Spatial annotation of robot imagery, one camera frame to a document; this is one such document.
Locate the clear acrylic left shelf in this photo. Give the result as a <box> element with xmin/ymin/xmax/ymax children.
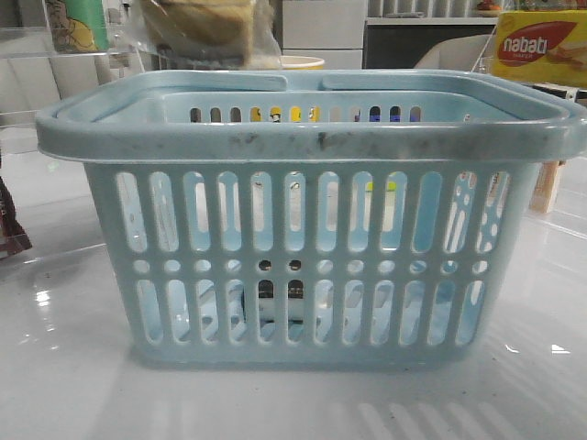
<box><xmin>0</xmin><ymin>0</ymin><xmax>152</xmax><ymax>258</ymax></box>

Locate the green cartoon bottle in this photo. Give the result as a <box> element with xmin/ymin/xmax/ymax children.
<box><xmin>44</xmin><ymin>0</ymin><xmax>109</xmax><ymax>53</ymax></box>

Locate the grey armchair right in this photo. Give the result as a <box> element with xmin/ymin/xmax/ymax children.
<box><xmin>415</xmin><ymin>34</ymin><xmax>494</xmax><ymax>72</ymax></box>

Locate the bread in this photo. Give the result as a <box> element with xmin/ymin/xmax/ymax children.
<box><xmin>126</xmin><ymin>1</ymin><xmax>282</xmax><ymax>70</ymax></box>

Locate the yellow popcorn paper cup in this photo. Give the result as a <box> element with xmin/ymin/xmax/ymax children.
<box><xmin>280</xmin><ymin>55</ymin><xmax>325</xmax><ymax>122</ymax></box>

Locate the fruit plate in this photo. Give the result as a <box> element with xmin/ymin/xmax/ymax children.
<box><xmin>474</xmin><ymin>0</ymin><xmax>503</xmax><ymax>17</ymax></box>

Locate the clear acrylic right shelf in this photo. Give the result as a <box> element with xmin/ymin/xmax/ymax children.
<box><xmin>462</xmin><ymin>19</ymin><xmax>586</xmax><ymax>213</ymax></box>

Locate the colourful puzzle cube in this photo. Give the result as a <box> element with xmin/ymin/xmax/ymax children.
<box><xmin>338</xmin><ymin>103</ymin><xmax>407</xmax><ymax>198</ymax></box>

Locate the maroon biscuit packet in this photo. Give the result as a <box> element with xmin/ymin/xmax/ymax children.
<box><xmin>1</xmin><ymin>181</ymin><xmax>32</xmax><ymax>259</ymax></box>

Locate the clear acrylic shelf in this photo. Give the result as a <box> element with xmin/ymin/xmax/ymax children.
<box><xmin>0</xmin><ymin>0</ymin><xmax>152</xmax><ymax>258</ymax></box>
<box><xmin>462</xmin><ymin>19</ymin><xmax>586</xmax><ymax>213</ymax></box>

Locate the light blue plastic basket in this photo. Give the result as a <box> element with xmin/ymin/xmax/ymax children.
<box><xmin>35</xmin><ymin>68</ymin><xmax>587</xmax><ymax>368</ymax></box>

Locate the yellow nabati wafer box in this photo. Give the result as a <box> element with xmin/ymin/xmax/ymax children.
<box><xmin>492</xmin><ymin>10</ymin><xmax>586</xmax><ymax>89</ymax></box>

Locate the dark kitchen counter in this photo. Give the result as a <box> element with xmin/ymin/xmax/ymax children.
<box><xmin>362</xmin><ymin>17</ymin><xmax>496</xmax><ymax>69</ymax></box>

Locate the white refrigerator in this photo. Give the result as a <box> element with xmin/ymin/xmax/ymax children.
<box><xmin>272</xmin><ymin>1</ymin><xmax>367</xmax><ymax>70</ymax></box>

